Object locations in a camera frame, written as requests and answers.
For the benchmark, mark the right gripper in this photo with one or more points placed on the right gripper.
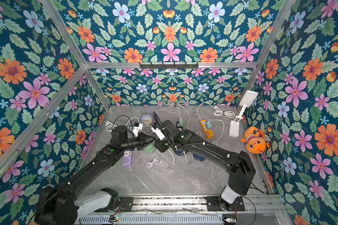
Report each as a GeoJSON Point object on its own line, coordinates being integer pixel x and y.
{"type": "Point", "coordinates": [163, 128]}

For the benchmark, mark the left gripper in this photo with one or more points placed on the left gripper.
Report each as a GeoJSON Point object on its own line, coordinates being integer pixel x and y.
{"type": "Point", "coordinates": [142, 141]}

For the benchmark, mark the green meat grinder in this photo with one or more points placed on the green meat grinder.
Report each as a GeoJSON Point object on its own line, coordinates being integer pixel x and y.
{"type": "Point", "coordinates": [150, 148]}

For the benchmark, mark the blue meat grinder front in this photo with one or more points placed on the blue meat grinder front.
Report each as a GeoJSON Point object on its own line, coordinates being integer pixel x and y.
{"type": "Point", "coordinates": [198, 157]}

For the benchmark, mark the blue meat grinder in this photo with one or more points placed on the blue meat grinder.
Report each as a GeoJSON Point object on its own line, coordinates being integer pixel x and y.
{"type": "Point", "coordinates": [198, 157]}
{"type": "Point", "coordinates": [179, 153]}

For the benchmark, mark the teal charger adapter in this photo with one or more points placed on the teal charger adapter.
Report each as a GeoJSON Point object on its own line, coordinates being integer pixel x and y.
{"type": "Point", "coordinates": [208, 125]}

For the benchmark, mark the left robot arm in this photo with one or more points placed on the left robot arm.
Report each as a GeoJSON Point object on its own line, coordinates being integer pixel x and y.
{"type": "Point", "coordinates": [60, 205]}

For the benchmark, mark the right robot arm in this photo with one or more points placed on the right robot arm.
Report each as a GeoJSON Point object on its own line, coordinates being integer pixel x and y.
{"type": "Point", "coordinates": [239, 166]}

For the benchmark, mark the pale blue table clock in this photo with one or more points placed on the pale blue table clock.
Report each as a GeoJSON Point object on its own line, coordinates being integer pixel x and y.
{"type": "Point", "coordinates": [146, 119]}

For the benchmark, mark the purple power strip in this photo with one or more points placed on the purple power strip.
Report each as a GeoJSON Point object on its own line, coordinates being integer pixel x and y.
{"type": "Point", "coordinates": [127, 158]}

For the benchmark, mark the orange power strip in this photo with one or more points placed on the orange power strip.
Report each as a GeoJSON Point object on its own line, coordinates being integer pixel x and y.
{"type": "Point", "coordinates": [208, 132]}

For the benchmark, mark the orange clownfish plush toy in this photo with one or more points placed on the orange clownfish plush toy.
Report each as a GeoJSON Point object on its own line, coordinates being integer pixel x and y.
{"type": "Point", "coordinates": [254, 143]}

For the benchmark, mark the white folding desk lamp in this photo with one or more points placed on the white folding desk lamp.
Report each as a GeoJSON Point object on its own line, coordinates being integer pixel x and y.
{"type": "Point", "coordinates": [246, 101]}

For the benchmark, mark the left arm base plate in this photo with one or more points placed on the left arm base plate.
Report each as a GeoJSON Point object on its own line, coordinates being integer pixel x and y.
{"type": "Point", "coordinates": [120, 204]}

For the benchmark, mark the black hook rail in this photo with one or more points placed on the black hook rail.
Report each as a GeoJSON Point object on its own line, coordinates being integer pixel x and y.
{"type": "Point", "coordinates": [162, 65]}

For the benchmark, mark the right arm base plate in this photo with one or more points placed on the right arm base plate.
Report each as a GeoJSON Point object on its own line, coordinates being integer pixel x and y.
{"type": "Point", "coordinates": [216, 204]}

